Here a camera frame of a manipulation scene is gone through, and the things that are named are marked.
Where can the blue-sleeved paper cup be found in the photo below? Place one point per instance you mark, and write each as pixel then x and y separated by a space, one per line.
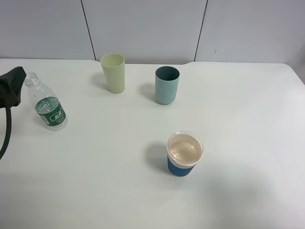
pixel 184 151

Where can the clear green-label water bottle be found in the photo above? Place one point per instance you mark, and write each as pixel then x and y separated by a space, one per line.
pixel 45 103

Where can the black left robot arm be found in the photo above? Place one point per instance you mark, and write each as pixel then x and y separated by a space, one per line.
pixel 10 87

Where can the teal plastic cup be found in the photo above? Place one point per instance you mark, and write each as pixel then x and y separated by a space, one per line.
pixel 166 84

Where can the pale yellow plastic cup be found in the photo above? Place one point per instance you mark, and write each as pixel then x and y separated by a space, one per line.
pixel 113 66

